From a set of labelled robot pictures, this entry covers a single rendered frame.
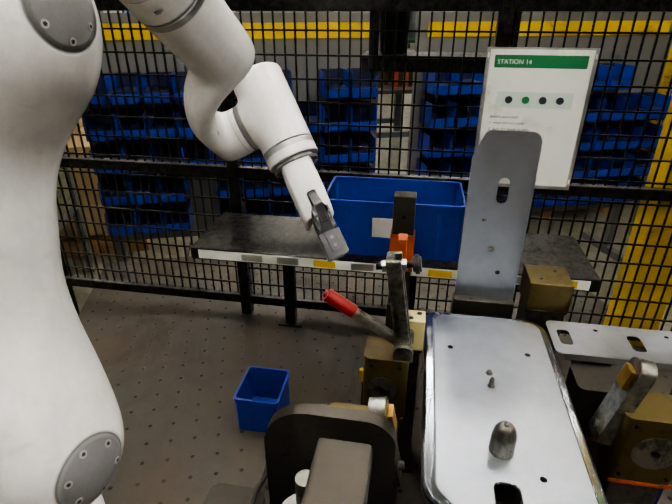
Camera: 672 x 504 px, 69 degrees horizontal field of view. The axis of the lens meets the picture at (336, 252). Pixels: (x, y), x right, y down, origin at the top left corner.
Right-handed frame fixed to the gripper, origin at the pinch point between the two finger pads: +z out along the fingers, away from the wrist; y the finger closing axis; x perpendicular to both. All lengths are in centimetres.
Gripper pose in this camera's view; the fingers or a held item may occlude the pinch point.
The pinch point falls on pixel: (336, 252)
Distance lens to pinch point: 77.4
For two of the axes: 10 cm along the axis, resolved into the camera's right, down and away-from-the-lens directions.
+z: 4.1, 9.1, -0.4
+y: 0.4, -0.7, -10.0
